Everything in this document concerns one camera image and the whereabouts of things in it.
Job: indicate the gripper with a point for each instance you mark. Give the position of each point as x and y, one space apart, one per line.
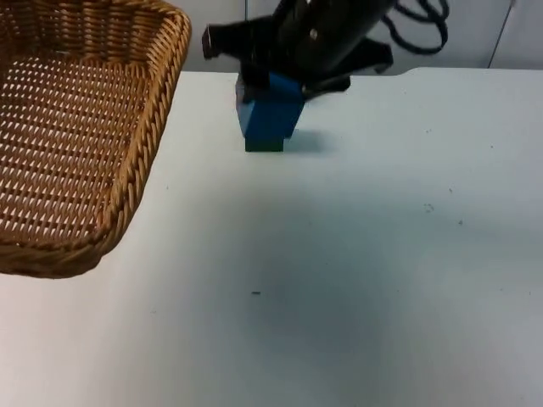
322 51

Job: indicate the blue cube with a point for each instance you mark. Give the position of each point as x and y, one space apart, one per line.
271 116

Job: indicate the green cube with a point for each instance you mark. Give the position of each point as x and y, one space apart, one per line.
263 145

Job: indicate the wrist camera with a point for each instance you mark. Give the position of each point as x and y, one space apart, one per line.
229 38

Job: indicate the pale brown wicker basket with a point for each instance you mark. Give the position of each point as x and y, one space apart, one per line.
76 140

